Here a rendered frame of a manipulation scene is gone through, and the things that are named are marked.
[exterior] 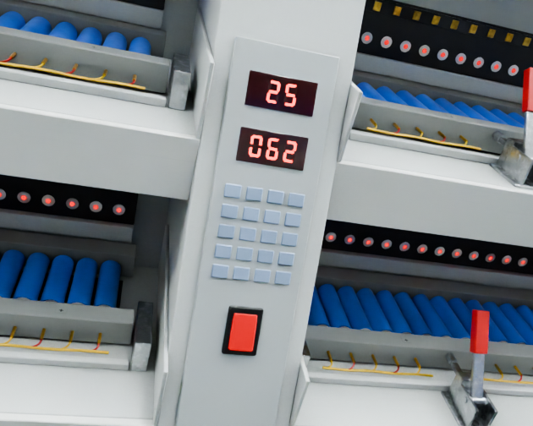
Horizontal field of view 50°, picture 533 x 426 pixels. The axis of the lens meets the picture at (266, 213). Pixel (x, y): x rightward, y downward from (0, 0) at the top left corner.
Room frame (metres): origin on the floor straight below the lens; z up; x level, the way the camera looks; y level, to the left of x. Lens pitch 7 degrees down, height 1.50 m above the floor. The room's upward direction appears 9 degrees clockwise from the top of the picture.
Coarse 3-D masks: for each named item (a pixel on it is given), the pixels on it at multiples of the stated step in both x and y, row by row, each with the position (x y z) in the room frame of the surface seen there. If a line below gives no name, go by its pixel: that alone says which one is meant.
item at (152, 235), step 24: (168, 0) 0.55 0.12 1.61; (192, 0) 0.56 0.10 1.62; (408, 0) 0.61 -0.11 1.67; (432, 0) 0.62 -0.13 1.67; (456, 0) 0.62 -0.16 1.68; (480, 0) 0.63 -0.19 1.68; (504, 0) 0.64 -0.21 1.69; (528, 0) 0.64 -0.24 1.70; (168, 24) 0.55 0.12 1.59; (192, 24) 0.56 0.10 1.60; (504, 24) 0.64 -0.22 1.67; (528, 24) 0.65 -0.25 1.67; (168, 48) 0.56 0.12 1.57; (144, 216) 0.56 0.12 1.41; (144, 240) 0.56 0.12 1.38; (144, 264) 0.56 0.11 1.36
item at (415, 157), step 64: (384, 0) 0.55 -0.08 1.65; (384, 64) 0.57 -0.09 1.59; (448, 64) 0.59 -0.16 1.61; (512, 64) 0.60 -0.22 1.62; (384, 128) 0.47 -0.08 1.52; (448, 128) 0.48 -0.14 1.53; (512, 128) 0.50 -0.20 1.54; (384, 192) 0.40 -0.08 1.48; (448, 192) 0.41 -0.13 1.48; (512, 192) 0.42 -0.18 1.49
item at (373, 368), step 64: (320, 256) 0.57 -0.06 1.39; (384, 256) 0.59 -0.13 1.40; (448, 256) 0.60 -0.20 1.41; (512, 256) 0.61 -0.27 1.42; (320, 320) 0.49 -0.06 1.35; (384, 320) 0.51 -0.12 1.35; (448, 320) 0.54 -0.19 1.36; (512, 320) 0.57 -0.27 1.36; (320, 384) 0.44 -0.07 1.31; (384, 384) 0.45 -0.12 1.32; (448, 384) 0.47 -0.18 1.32; (512, 384) 0.50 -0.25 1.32
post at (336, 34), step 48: (240, 0) 0.37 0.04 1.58; (288, 0) 0.38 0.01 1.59; (336, 0) 0.38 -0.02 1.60; (336, 48) 0.39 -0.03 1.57; (336, 96) 0.39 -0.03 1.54; (336, 144) 0.39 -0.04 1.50; (192, 192) 0.37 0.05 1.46; (192, 240) 0.37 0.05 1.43; (192, 288) 0.37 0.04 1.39; (288, 384) 0.39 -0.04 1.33
